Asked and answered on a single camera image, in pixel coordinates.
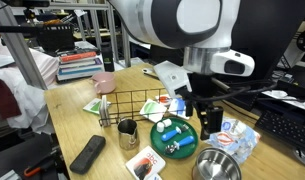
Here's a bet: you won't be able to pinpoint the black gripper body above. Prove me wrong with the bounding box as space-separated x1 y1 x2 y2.
188 73 224 108

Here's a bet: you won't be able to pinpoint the silver steel bowl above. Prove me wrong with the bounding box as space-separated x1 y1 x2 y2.
191 147 243 180

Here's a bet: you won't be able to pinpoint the white card blue print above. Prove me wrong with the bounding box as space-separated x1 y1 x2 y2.
167 97 188 120

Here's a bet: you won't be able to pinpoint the clear blue plastic bag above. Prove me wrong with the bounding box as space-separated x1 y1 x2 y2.
205 115 262 164

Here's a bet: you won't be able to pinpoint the white box orange circle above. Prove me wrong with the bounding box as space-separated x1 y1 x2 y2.
155 93 173 107

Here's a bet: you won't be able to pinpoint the green plate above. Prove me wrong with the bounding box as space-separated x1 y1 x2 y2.
149 117 200 160

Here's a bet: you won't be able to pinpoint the white card green print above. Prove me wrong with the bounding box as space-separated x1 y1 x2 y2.
139 98 168 124

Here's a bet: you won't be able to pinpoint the white red abc box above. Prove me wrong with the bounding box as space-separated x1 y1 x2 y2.
125 145 167 180

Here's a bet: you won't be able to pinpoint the black keyboard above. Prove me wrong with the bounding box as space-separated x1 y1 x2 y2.
255 109 305 155

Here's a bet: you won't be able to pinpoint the white papers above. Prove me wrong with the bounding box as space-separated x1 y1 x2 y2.
261 89 305 112

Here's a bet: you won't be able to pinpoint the silver steel pitcher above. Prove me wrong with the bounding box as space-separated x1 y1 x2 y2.
116 118 140 150

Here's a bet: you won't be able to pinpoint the large black computer monitor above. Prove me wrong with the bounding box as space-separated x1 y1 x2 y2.
230 0 305 82

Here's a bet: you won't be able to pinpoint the pink mug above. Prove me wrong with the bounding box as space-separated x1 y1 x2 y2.
91 71 117 95

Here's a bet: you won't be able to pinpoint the black bottle green logo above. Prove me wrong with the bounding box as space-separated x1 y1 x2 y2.
101 41 116 73

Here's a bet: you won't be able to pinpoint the white box blue circle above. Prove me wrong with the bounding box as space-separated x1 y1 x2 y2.
98 94 110 128

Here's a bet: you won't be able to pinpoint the white box green circle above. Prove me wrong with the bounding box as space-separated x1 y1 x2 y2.
82 97 112 116

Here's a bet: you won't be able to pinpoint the white grey book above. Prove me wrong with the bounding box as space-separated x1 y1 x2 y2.
57 57 100 70

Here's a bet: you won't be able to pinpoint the orange red book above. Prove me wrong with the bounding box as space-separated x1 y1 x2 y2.
59 50 98 64

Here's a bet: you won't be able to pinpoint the black file organizer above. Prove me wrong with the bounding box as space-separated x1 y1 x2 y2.
38 24 76 53

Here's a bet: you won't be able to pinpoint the white cloth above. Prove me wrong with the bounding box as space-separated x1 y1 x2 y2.
0 34 60 135

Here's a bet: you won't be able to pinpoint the maroon cloth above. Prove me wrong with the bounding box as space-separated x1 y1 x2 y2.
0 74 23 120

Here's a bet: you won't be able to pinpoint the blue handled spoon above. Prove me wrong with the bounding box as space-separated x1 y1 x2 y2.
164 134 196 155

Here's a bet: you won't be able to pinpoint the blue handled fork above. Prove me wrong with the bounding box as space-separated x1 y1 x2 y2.
160 123 190 143

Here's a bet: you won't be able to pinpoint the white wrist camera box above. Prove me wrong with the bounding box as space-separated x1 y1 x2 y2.
153 60 193 100

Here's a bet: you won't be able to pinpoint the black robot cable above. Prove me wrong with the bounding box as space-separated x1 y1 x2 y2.
178 79 280 102

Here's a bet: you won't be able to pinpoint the black wire rack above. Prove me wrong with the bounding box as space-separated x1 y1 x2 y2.
97 87 170 128

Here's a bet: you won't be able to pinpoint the silver metal shelf frame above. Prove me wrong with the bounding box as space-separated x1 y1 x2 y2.
50 1 132 68

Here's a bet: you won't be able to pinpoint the orange handled black tool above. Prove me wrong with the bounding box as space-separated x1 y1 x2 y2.
23 156 57 178

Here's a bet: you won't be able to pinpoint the grey aluminium frame bar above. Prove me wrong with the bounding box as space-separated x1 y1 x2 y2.
0 0 48 91

